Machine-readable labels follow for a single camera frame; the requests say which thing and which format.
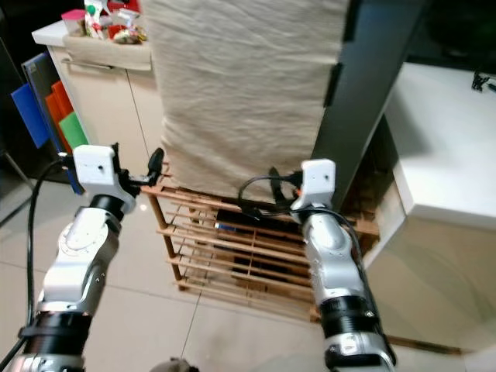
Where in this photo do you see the fridge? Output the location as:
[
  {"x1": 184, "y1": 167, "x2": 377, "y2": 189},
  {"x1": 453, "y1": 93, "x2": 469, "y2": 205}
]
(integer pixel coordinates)
[{"x1": 310, "y1": 0, "x2": 431, "y2": 187}]

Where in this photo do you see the black item in rack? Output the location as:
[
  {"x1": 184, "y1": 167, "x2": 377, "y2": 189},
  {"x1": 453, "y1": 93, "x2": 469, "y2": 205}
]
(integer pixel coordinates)
[{"x1": 213, "y1": 208, "x2": 311, "y2": 284}]

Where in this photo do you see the beige kitchen cabinet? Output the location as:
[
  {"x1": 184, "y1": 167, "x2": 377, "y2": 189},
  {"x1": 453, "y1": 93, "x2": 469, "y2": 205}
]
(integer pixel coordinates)
[{"x1": 32, "y1": 19, "x2": 164, "y2": 183}]

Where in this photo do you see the green cutting board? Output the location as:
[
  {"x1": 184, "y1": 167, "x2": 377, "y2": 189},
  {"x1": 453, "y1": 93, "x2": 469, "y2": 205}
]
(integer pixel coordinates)
[{"x1": 57, "y1": 112, "x2": 91, "y2": 152}]

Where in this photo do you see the wooden slatted rack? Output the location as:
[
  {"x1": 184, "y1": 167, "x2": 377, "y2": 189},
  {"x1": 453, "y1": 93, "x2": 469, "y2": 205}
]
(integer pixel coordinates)
[{"x1": 143, "y1": 161, "x2": 382, "y2": 322}]

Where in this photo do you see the large beige wrinkled cloth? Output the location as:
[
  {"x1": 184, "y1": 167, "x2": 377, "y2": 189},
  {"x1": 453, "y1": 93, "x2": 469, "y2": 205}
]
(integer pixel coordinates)
[{"x1": 141, "y1": 0, "x2": 351, "y2": 204}]

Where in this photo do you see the small beige counter cloth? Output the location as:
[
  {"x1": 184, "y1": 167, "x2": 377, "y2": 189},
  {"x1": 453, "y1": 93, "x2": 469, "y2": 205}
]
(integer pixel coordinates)
[{"x1": 62, "y1": 33, "x2": 153, "y2": 73}]

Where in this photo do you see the blue cutting board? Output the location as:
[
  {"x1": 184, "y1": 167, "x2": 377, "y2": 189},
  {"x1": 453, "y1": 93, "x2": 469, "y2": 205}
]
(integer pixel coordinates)
[{"x1": 11, "y1": 83, "x2": 52, "y2": 150}]

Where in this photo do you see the red yellow snack packet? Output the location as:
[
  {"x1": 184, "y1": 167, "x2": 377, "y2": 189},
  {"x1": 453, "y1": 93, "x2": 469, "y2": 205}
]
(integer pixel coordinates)
[{"x1": 108, "y1": 23, "x2": 148, "y2": 45}]

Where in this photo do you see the dark grey board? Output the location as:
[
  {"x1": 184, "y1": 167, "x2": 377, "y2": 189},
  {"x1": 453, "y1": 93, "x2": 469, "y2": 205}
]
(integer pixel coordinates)
[{"x1": 22, "y1": 52, "x2": 82, "y2": 195}]

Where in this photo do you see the red box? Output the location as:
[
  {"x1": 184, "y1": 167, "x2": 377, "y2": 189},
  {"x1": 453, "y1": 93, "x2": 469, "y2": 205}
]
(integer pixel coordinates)
[{"x1": 107, "y1": 0, "x2": 142, "y2": 13}]

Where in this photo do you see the pink lidded container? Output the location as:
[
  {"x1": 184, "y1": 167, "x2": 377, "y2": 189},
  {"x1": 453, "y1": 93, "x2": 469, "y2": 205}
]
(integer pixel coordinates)
[{"x1": 61, "y1": 9, "x2": 88, "y2": 38}]

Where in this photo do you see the white side cabinet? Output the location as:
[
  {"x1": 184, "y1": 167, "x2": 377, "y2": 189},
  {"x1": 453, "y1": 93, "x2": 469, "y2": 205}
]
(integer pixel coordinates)
[{"x1": 356, "y1": 60, "x2": 496, "y2": 353}]

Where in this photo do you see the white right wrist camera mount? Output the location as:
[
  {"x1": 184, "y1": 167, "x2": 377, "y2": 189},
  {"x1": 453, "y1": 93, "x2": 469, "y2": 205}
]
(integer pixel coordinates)
[{"x1": 290, "y1": 158, "x2": 337, "y2": 215}]

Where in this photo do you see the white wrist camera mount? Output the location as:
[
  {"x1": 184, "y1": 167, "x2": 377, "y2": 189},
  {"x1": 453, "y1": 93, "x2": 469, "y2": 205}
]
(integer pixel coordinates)
[
  {"x1": 73, "y1": 144, "x2": 137, "y2": 212},
  {"x1": 290, "y1": 158, "x2": 337, "y2": 215}
]

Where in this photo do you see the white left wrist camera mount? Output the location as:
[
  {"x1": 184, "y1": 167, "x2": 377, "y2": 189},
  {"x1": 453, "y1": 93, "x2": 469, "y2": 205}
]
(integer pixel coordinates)
[{"x1": 73, "y1": 144, "x2": 137, "y2": 212}]

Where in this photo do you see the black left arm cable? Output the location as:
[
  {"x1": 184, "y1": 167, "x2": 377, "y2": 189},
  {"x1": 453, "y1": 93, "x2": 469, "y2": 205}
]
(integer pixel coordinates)
[{"x1": 0, "y1": 159, "x2": 78, "y2": 372}]

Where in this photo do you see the silver cabinet handle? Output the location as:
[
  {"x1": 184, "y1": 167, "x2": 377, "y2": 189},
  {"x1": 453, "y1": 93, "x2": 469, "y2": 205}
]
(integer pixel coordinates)
[{"x1": 62, "y1": 56, "x2": 117, "y2": 72}]

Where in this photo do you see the black cable on cabinet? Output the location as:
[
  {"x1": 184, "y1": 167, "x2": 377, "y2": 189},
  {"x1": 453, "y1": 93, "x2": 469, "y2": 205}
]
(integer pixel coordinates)
[{"x1": 471, "y1": 70, "x2": 496, "y2": 95}]

